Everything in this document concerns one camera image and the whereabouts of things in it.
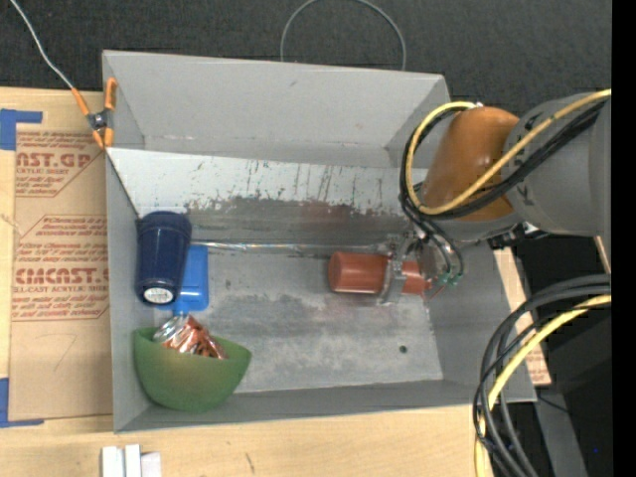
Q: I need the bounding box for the grey metal bin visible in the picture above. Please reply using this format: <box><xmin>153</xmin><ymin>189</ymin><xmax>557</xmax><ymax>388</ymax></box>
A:
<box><xmin>101</xmin><ymin>50</ymin><xmax>539</xmax><ymax>434</ymax></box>

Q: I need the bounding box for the blue sponge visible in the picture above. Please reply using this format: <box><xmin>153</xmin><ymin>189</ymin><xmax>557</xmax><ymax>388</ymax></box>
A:
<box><xmin>173</xmin><ymin>243</ymin><xmax>211</xmax><ymax>314</ymax></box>

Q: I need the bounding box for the black cylinder on white bracket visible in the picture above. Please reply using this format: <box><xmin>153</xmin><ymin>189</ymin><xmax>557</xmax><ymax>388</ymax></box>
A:
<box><xmin>488</xmin><ymin>221</ymin><xmax>549</xmax><ymax>250</ymax></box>

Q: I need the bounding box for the brown cardboard board red print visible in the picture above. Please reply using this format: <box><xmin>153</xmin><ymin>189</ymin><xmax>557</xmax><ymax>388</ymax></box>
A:
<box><xmin>0</xmin><ymin>85</ymin><xmax>552</xmax><ymax>424</ymax></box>

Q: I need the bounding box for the dark blue cup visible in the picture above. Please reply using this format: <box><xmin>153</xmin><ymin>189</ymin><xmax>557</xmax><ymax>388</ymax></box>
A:
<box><xmin>134</xmin><ymin>210</ymin><xmax>194</xmax><ymax>308</ymax></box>

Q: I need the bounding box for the red-brown plastic cylinder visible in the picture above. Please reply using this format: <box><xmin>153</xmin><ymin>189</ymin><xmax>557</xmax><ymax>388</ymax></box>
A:
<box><xmin>326</xmin><ymin>250</ymin><xmax>434</xmax><ymax>296</ymax></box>

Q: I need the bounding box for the green bowl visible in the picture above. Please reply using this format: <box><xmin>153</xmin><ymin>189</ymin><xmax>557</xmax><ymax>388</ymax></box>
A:
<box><xmin>131</xmin><ymin>326</ymin><xmax>252</xmax><ymax>413</ymax></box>

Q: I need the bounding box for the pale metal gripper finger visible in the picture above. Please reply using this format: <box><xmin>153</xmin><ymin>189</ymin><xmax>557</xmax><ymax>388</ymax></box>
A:
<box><xmin>379</xmin><ymin>264</ymin><xmax>408</xmax><ymax>306</ymax></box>
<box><xmin>387</xmin><ymin>233</ymin><xmax>418</xmax><ymax>268</ymax></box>

